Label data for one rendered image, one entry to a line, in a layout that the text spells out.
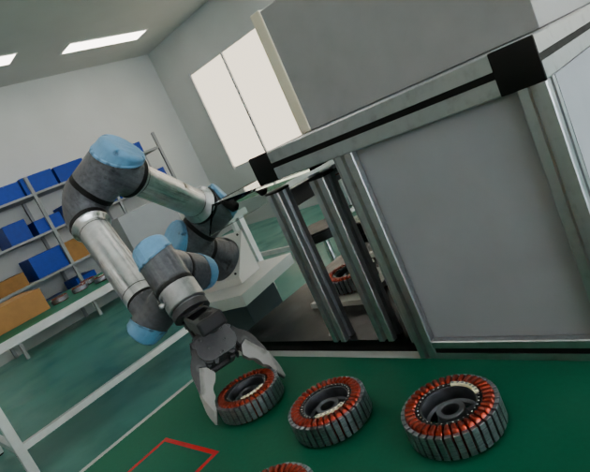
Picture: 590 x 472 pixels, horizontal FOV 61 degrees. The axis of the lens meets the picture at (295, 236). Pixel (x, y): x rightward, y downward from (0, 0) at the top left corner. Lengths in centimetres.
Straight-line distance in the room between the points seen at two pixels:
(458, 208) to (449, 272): 10
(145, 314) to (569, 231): 78
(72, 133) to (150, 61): 200
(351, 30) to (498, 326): 45
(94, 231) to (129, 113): 755
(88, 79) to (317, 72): 794
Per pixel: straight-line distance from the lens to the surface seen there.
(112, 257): 118
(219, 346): 88
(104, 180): 127
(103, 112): 856
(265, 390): 82
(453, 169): 63
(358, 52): 77
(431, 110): 61
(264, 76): 750
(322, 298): 85
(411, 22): 73
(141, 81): 909
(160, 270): 93
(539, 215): 62
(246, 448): 78
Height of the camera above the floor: 113
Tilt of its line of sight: 11 degrees down
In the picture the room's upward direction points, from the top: 25 degrees counter-clockwise
